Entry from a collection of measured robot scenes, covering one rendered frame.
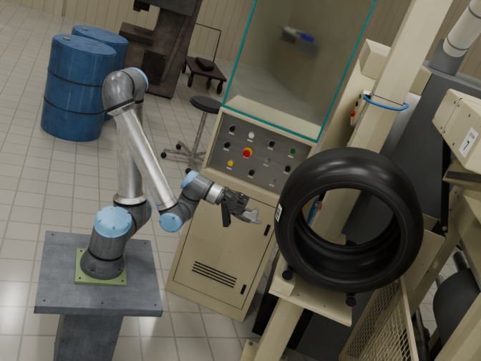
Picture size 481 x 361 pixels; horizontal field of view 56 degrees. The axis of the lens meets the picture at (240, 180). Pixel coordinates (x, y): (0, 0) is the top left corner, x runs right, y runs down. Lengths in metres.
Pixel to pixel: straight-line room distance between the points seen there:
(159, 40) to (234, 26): 4.53
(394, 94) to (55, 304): 1.61
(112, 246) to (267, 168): 1.00
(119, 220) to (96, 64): 2.68
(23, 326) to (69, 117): 2.40
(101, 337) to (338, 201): 1.25
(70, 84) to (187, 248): 2.25
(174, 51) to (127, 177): 4.61
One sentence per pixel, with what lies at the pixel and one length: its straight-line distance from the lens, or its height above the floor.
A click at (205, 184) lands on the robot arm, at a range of 1.91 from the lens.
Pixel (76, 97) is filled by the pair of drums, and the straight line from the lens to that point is 4.54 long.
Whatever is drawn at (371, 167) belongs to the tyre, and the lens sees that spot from 1.74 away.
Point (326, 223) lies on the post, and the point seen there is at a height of 1.02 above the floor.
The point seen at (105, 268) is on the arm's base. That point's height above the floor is 0.67.
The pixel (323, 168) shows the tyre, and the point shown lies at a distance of 1.73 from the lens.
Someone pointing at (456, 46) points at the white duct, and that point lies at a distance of 2.55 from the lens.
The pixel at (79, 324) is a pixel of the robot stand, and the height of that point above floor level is 0.38.
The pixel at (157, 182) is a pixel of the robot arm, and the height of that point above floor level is 1.11.
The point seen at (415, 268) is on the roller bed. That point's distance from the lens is 2.25.
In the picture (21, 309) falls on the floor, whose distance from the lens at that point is 2.80.
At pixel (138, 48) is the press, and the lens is 6.54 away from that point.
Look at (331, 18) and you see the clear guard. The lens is 2.35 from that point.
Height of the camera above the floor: 1.94
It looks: 24 degrees down
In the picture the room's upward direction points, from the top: 19 degrees clockwise
